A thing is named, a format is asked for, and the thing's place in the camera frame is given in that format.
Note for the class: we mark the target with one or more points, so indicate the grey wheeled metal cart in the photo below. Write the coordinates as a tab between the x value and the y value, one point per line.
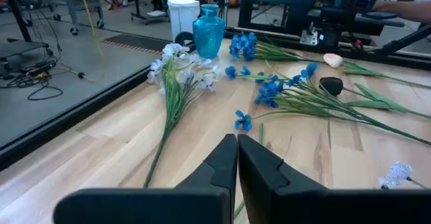
69	2

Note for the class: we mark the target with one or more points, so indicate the black stand with base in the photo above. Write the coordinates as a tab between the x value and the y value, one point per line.
149	17

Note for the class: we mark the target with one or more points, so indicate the small blue flower bunch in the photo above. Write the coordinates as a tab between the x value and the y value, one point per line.
242	44

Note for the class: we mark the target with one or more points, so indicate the large blue flower bunch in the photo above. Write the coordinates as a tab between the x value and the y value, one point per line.
269	91

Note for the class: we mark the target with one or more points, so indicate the white waste bin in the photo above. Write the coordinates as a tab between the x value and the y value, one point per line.
182	15

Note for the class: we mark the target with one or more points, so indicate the black stand pole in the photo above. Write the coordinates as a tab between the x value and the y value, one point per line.
17	12

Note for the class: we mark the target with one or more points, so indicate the grey side desk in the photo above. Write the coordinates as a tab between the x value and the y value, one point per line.
384	15

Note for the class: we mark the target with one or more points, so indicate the black round frame knob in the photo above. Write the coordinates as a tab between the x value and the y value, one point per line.
182	38

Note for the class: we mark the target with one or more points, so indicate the white tulip green stem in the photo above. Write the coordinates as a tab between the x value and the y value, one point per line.
332	60

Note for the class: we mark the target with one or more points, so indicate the black hazard-striped floor mat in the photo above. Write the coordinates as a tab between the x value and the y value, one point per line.
134	42

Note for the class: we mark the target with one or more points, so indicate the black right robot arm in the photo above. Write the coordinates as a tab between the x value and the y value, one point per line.
336	24

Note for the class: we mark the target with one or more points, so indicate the black diagonal frame strut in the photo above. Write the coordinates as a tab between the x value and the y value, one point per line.
404	39

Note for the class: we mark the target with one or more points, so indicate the black aluminium table frame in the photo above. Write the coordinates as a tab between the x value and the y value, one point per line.
67	121

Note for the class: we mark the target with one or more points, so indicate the white artificial flower bunch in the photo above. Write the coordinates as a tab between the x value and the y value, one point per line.
397	172
175	96

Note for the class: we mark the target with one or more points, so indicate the dark grey floor plate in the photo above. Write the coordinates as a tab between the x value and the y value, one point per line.
20	49

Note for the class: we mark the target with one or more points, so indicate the person's forearm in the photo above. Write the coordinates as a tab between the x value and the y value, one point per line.
410	10

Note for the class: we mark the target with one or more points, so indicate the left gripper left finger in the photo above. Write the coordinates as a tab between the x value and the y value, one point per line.
188	204

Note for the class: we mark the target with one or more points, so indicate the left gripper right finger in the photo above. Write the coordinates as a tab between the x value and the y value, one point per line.
286	204

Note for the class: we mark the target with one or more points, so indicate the blue glass vase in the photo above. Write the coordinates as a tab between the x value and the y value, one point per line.
208	35

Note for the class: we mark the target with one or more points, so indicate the black tulip green stem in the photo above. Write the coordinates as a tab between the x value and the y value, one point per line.
331	85

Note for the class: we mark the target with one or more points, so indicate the black power strip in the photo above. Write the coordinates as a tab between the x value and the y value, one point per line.
40	67

